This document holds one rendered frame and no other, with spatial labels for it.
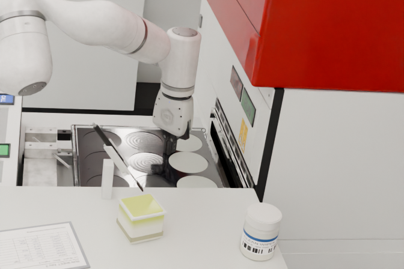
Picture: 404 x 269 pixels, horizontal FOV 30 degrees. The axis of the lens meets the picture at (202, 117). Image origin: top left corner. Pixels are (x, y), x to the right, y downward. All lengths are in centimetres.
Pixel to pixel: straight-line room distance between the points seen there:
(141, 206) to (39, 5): 44
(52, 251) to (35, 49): 39
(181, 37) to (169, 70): 9
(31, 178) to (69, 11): 52
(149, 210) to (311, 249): 54
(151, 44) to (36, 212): 43
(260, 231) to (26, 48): 57
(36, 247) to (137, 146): 57
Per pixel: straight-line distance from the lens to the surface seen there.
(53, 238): 152
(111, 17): 149
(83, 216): 158
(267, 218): 148
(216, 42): 215
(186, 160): 193
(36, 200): 163
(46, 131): 200
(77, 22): 148
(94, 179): 182
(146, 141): 200
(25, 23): 152
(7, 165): 175
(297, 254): 189
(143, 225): 149
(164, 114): 189
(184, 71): 181
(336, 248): 192
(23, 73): 148
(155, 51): 165
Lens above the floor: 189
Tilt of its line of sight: 27 degrees down
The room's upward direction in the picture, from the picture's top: 8 degrees clockwise
